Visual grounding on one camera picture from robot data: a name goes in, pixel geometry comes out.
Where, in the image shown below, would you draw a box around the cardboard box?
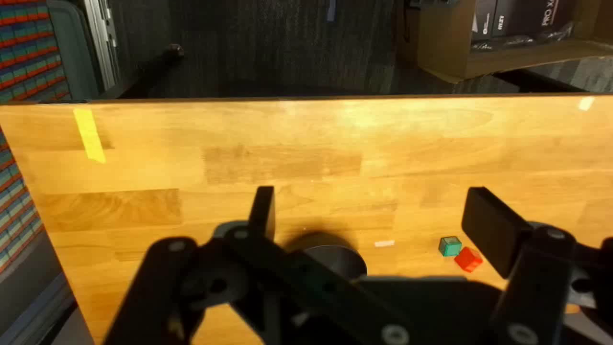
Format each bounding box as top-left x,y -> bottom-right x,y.
413,0 -> 613,82

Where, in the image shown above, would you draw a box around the green block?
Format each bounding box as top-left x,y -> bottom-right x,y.
438,234 -> 463,259

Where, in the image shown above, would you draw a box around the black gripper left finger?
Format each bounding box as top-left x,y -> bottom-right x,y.
103,186 -> 409,345

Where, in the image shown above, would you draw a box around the black packages in box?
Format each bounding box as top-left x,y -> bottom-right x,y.
469,0 -> 578,52

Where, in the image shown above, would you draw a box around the aluminium extrusion bar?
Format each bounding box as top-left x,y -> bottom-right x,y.
82,0 -> 124,96

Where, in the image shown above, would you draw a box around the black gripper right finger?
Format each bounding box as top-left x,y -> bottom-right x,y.
459,186 -> 613,345

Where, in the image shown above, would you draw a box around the yellow tape strip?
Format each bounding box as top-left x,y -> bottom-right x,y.
70,107 -> 108,165

